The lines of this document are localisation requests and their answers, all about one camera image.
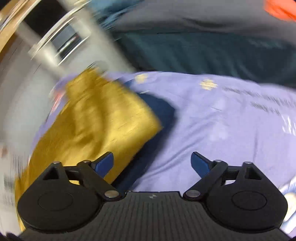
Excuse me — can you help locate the orange cloth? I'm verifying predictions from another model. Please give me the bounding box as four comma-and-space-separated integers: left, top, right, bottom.
264, 0, 296, 22

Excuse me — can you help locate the purple floral bed sheet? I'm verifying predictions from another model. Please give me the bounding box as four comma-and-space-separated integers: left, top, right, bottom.
30, 71, 296, 235

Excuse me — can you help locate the grey cloth cover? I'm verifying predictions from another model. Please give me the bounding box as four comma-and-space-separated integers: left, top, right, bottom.
114, 1, 295, 42

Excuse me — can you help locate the gold satin garment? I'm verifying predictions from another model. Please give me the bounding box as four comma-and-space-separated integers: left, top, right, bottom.
16, 69, 158, 232

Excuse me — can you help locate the teal blue drape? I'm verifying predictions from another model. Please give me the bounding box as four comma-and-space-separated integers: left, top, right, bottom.
89, 1, 295, 88

